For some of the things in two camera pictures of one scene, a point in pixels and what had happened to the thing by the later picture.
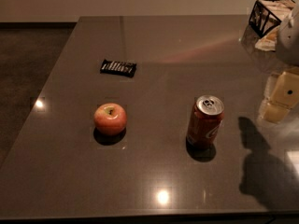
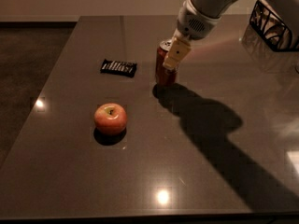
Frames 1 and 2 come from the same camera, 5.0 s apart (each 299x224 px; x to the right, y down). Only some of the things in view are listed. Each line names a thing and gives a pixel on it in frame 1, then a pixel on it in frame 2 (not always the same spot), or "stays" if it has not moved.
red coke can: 205,121 to 164,76
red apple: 110,119 stays
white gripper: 290,41 to 193,24
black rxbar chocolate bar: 119,67 stays
